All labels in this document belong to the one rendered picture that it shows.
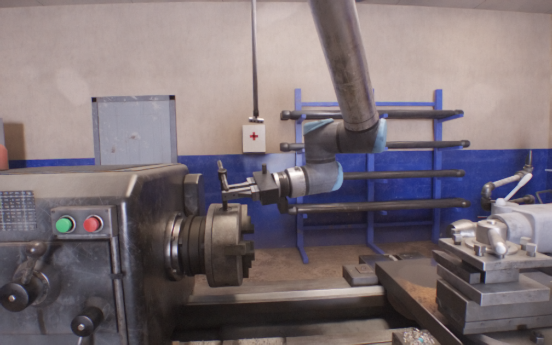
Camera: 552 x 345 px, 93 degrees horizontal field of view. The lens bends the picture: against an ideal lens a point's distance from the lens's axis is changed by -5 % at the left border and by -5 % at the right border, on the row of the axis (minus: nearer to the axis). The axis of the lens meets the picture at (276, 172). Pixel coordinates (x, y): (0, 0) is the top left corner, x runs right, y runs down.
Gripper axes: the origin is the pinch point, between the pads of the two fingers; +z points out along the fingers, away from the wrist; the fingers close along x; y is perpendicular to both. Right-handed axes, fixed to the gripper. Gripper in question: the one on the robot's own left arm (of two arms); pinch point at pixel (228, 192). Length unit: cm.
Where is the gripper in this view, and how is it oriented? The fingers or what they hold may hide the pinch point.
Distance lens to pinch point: 80.7
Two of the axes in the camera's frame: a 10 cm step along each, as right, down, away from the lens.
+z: -9.7, 1.4, -2.1
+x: 2.5, 3.9, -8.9
